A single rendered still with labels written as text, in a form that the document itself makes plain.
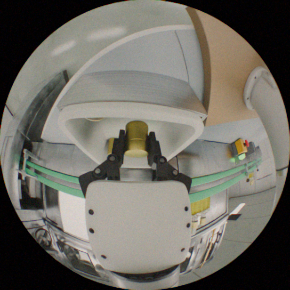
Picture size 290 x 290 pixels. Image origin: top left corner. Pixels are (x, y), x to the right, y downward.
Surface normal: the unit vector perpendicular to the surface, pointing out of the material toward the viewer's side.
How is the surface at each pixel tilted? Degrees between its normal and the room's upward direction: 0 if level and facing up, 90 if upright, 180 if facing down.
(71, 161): 90
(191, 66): 0
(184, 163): 90
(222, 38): 0
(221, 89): 0
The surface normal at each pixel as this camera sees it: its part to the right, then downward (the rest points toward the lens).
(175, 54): 0.02, 0.91
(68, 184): 0.16, -0.41
